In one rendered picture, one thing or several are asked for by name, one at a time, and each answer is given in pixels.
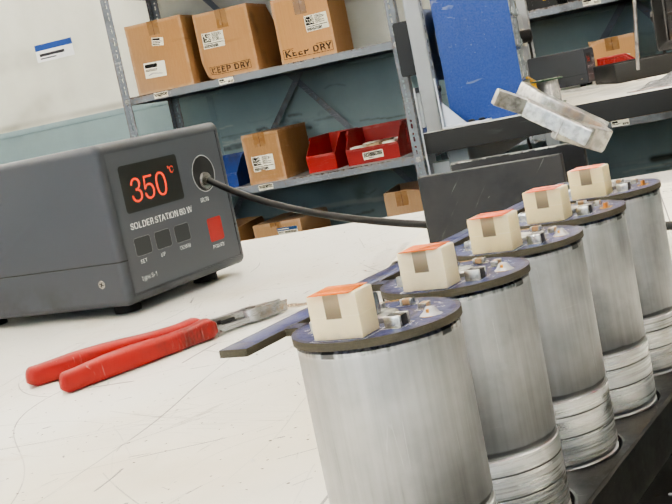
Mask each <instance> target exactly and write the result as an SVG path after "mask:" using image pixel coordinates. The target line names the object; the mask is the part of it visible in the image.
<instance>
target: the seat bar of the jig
mask: <svg viewBox="0 0 672 504"><path fill-rule="evenodd" d="M654 381H655V387H656V394H657V399H658V402H657V403H656V404H655V405H653V406H652V407H650V408H648V409H646V410H644V411H642V412H639V413H637V414H634V415H630V416H627V417H623V418H619V419H615V424H616V429H617V435H618V441H619V446H620V450H619V451H618V452H617V453H616V454H615V455H613V456H612V457H610V458H609V459H607V460H605V461H603V462H601V463H598V464H596V465H593V466H590V467H587V468H584V469H580V470H576V471H572V472H567V473H566V474H567V480H568V485H569V491H570V498H571V502H572V504H637V503H638V502H639V500H640V499H641V497H642V496H643V494H644V493H645V491H646V490H647V488H648V487H649V485H650V484H651V483H652V481H653V480H654V478H655V477H656V475H657V474H658V472H659V471H660V469H661V468H662V466H663V465H664V463H665V462H666V461H667V459H668V458H669V456H670V455H671V453H672V371H671V372H668V373H665V374H661V375H657V376H654Z"/></svg>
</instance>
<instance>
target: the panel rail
mask: <svg viewBox="0 0 672 504"><path fill-rule="evenodd" d="M509 209H513V210H517V214H519V213H521V212H525V207H524V202H523V201H521V202H519V203H517V204H515V205H513V206H511V207H509V208H507V209H505V210H509ZM469 239H470V236H469V231H468V228H467V229H465V230H463V231H461V232H459V233H457V234H454V235H452V236H450V237H448V238H446V239H444V240H442V241H440V242H444V241H449V242H453V243H454V247H455V248H456V247H458V245H461V244H464V242H466V241H468V240H469ZM400 275H401V274H400V269H399V264H398V263H396V264H394V265H392V266H390V267H388V268H386V269H384V270H381V271H379V272H377V273H375V274H373V275H371V276H369V277H367V278H365V279H363V280H361V281H359V282H357V283H362V282H367V283H366V284H371V287H372V291H380V287H381V286H382V285H383V284H385V283H388V281H390V280H393V279H395V278H396V277H398V276H400ZM390 282H391V281H390ZM309 322H311V320H310V315H309V311H308V307H306V308H304V309H302V310H300V311H298V312H296V313H294V314H292V315H290V316H288V317H286V318H284V319H282V320H280V321H278V322H276V323H274V324H272V325H270V326H268V327H266V328H264V329H262V330H260V331H258V332H256V333H254V334H252V335H250V336H248V337H246V338H244V339H242V340H240V341H238V342H236V343H233V344H231V345H229V346H227V347H225V348H223V349H221V350H219V355H220V358H234V357H248V356H250V355H252V354H254V353H256V352H257V351H259V350H261V349H263V348H265V347H267V346H269V345H271V344H273V343H275V342H277V341H279V340H281V339H282V338H284V337H288V336H291V335H292V333H293V332H294V331H295V330H297V329H298V328H300V327H301V326H304V325H305V324H307V323H309ZM301 328H302V327H301Z"/></svg>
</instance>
